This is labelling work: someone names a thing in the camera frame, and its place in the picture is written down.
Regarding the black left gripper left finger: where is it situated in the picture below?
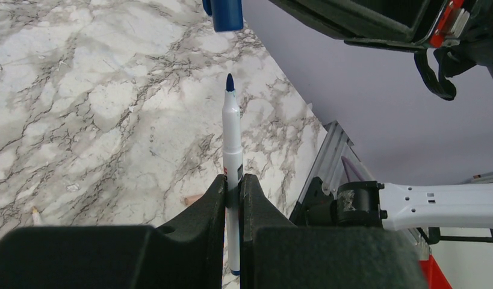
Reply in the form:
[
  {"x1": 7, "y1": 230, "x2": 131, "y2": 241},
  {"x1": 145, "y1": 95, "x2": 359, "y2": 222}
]
[{"x1": 0, "y1": 175, "x2": 225, "y2": 288}]

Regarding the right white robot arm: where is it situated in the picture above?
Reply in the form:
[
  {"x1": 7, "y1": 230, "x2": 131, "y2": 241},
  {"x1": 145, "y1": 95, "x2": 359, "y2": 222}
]
[{"x1": 276, "y1": 1, "x2": 493, "y2": 244}]

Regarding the blue pen cap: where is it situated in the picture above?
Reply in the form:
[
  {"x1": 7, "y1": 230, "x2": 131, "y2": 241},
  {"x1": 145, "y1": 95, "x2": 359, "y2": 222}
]
[{"x1": 202, "y1": 0, "x2": 244, "y2": 33}]

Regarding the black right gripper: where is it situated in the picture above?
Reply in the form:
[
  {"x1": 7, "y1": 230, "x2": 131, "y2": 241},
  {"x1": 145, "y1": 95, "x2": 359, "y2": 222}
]
[{"x1": 274, "y1": 1, "x2": 493, "y2": 52}]

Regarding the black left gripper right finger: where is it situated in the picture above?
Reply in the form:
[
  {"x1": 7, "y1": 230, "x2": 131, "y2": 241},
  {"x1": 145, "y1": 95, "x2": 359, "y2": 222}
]
[{"x1": 240, "y1": 174, "x2": 427, "y2": 288}]

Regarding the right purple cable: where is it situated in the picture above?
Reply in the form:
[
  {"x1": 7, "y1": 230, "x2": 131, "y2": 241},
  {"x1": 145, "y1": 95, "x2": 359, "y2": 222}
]
[{"x1": 341, "y1": 155, "x2": 367, "y2": 184}]

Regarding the beige pen cap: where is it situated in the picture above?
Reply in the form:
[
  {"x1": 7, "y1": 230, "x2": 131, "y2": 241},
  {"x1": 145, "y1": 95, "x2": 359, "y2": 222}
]
[{"x1": 184, "y1": 194, "x2": 203, "y2": 207}]

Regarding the clear white pen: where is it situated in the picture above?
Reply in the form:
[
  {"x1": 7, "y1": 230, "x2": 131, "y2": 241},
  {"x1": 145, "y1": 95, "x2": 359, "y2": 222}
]
[{"x1": 31, "y1": 207, "x2": 43, "y2": 226}]

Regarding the white blue tip marker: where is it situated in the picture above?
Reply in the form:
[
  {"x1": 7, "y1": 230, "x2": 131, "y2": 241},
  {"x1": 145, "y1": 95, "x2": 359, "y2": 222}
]
[{"x1": 222, "y1": 74, "x2": 244, "y2": 276}]

